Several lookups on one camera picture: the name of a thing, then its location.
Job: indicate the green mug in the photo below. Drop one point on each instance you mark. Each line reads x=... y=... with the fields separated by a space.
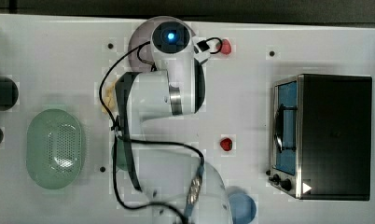
x=118 y=156

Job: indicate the large black round pan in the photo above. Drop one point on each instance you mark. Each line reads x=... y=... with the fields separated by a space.
x=9 y=93

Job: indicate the black toaster oven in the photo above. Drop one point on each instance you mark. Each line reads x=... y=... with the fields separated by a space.
x=321 y=137

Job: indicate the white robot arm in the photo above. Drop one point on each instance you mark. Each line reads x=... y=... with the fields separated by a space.
x=167 y=80

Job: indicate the green perforated colander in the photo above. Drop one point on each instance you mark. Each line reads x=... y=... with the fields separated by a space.
x=54 y=155

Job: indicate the grey round plate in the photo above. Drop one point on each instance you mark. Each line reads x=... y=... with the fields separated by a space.
x=142 y=60

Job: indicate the blue cup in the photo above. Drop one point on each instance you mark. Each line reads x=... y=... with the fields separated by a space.
x=243 y=208

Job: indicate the small red toy strawberry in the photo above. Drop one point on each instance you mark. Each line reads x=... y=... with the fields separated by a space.
x=226 y=144

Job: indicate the peeled toy banana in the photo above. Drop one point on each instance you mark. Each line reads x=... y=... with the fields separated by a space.
x=109 y=98

